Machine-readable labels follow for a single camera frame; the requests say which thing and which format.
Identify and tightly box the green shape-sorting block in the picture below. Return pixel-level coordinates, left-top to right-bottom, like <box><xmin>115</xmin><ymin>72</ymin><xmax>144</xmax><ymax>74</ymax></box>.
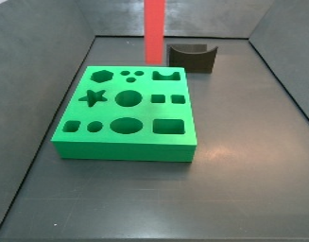
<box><xmin>52</xmin><ymin>66</ymin><xmax>198</xmax><ymax>162</ymax></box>

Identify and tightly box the dark curved arch block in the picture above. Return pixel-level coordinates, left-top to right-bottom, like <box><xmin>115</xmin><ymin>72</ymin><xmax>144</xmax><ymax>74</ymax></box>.
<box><xmin>167</xmin><ymin>43</ymin><xmax>219</xmax><ymax>74</ymax></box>

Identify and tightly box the red vertical strip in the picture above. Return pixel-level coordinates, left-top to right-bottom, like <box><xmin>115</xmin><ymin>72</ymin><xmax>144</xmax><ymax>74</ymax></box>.
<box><xmin>144</xmin><ymin>0</ymin><xmax>166</xmax><ymax>64</ymax></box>

